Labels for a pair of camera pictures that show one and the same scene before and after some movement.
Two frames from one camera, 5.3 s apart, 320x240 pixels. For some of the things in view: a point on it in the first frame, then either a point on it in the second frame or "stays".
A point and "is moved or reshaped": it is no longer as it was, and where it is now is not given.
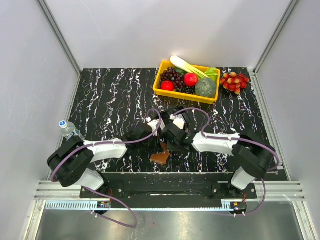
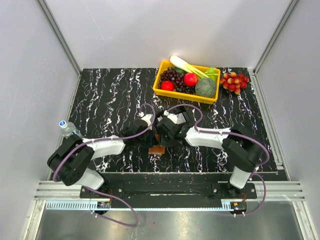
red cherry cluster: [234, 81] stays
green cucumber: [180, 71] stays
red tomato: [167, 85] stays
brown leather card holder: [162, 157] is moved or reshaped
